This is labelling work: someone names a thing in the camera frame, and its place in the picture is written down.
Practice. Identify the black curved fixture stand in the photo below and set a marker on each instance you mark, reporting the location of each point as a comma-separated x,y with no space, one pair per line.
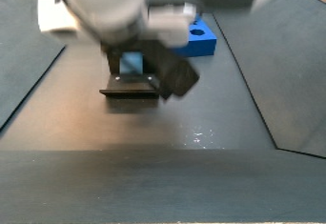
129,86

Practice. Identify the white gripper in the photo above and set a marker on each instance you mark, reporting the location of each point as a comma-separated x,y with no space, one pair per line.
116,22

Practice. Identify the blue foam shape-sorter block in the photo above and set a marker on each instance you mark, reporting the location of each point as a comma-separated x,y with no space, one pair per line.
202,40

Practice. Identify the light blue oval cylinder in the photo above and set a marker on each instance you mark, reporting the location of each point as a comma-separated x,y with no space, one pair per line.
131,63

